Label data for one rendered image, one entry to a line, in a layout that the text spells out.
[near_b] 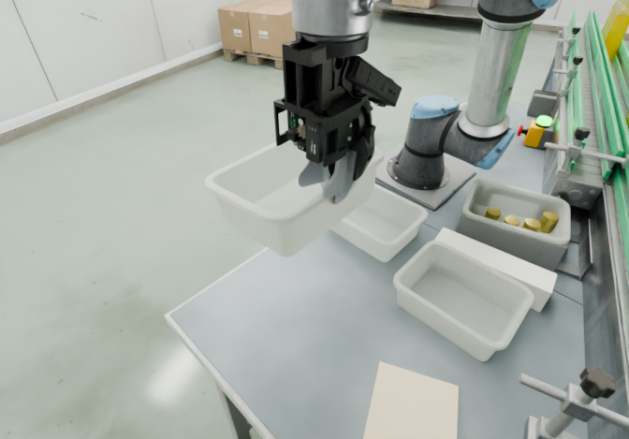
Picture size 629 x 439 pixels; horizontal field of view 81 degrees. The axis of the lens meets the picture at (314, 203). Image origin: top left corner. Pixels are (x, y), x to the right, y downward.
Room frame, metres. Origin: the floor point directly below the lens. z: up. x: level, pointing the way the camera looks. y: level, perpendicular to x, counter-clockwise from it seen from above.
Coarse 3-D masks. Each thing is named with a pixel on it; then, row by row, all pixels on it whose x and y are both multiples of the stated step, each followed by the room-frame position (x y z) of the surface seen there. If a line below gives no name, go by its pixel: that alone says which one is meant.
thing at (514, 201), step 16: (480, 192) 0.79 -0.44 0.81; (496, 192) 0.78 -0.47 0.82; (512, 192) 0.76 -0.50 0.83; (528, 192) 0.75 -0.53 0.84; (464, 208) 0.68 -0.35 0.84; (480, 208) 0.77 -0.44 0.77; (512, 208) 0.75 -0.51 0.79; (528, 208) 0.73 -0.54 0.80; (544, 208) 0.72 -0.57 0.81; (560, 208) 0.70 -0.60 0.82; (496, 224) 0.63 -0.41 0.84; (560, 224) 0.65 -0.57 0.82; (544, 240) 0.58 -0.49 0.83; (560, 240) 0.57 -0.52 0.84
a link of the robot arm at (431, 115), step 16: (432, 96) 0.98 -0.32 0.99; (448, 96) 0.97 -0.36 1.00; (416, 112) 0.92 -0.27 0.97; (432, 112) 0.89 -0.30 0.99; (448, 112) 0.89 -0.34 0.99; (416, 128) 0.91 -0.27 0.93; (432, 128) 0.88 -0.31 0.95; (448, 128) 0.86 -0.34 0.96; (416, 144) 0.91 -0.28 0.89; (432, 144) 0.88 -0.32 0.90
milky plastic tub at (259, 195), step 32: (256, 160) 0.49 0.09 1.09; (288, 160) 0.53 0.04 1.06; (224, 192) 0.39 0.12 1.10; (256, 192) 0.47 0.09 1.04; (288, 192) 0.49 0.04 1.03; (320, 192) 0.37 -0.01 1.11; (352, 192) 0.42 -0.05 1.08; (256, 224) 0.36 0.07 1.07; (288, 224) 0.33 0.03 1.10; (320, 224) 0.37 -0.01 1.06; (288, 256) 0.33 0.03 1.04
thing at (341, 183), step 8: (352, 152) 0.37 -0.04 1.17; (344, 160) 0.37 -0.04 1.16; (352, 160) 0.37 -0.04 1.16; (336, 168) 0.36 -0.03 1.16; (344, 168) 0.37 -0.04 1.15; (352, 168) 0.37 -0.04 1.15; (336, 176) 0.36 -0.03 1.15; (344, 176) 0.37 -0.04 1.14; (352, 176) 0.37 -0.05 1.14; (328, 184) 0.35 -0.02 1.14; (336, 184) 0.36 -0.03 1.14; (344, 184) 0.37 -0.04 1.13; (352, 184) 0.37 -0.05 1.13; (328, 192) 0.35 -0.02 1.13; (336, 192) 0.36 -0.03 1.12; (344, 192) 0.37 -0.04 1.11; (336, 200) 0.38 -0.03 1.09
